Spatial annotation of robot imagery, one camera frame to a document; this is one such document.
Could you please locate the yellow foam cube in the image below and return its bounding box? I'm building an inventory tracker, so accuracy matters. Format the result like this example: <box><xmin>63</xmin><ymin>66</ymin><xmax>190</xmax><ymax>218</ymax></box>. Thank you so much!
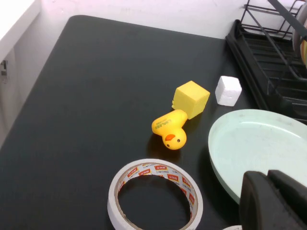
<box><xmin>172</xmin><ymin>80</ymin><xmax>211</xmax><ymax>120</ymax></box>

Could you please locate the white tape roll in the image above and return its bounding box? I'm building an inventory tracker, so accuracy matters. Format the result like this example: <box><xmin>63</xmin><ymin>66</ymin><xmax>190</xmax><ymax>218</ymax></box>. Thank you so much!
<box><xmin>107</xmin><ymin>158</ymin><xmax>204</xmax><ymax>230</ymax></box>

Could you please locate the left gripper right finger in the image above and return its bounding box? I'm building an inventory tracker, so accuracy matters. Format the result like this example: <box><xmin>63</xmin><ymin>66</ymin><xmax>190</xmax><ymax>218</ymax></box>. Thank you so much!
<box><xmin>267</xmin><ymin>169</ymin><xmax>307</xmax><ymax>215</ymax></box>

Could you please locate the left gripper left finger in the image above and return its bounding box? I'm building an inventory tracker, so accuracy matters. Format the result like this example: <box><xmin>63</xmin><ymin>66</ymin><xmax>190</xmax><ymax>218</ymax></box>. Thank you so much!
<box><xmin>239</xmin><ymin>170</ymin><xmax>307</xmax><ymax>230</ymax></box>

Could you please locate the black table mat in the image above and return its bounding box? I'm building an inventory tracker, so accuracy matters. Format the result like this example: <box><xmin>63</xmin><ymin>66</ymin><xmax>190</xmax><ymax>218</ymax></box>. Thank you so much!
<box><xmin>0</xmin><ymin>14</ymin><xmax>307</xmax><ymax>230</ymax></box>

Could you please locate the yellow rubber duck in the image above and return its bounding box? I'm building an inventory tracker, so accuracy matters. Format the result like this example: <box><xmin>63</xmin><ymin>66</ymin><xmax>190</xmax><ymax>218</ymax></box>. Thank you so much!
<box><xmin>151</xmin><ymin>109</ymin><xmax>188</xmax><ymax>151</ymax></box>

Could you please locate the black wire dish rack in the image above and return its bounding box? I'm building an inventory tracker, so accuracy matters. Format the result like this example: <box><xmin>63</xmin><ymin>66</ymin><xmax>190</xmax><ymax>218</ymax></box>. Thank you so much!
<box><xmin>225</xmin><ymin>0</ymin><xmax>307</xmax><ymax>125</ymax></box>

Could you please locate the white foam cube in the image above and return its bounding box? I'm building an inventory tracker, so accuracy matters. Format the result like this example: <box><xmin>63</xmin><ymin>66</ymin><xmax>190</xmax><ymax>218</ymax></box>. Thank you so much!
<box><xmin>214</xmin><ymin>75</ymin><xmax>242</xmax><ymax>107</ymax></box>

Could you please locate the metal wall bracket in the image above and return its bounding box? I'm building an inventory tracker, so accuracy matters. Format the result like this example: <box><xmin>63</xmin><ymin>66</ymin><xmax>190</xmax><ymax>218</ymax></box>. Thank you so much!
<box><xmin>0</xmin><ymin>59</ymin><xmax>8</xmax><ymax>83</ymax></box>

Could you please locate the pale green plate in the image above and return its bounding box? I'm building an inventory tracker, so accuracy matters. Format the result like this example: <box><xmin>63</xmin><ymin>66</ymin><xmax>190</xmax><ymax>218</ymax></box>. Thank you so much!
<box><xmin>207</xmin><ymin>109</ymin><xmax>307</xmax><ymax>206</ymax></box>

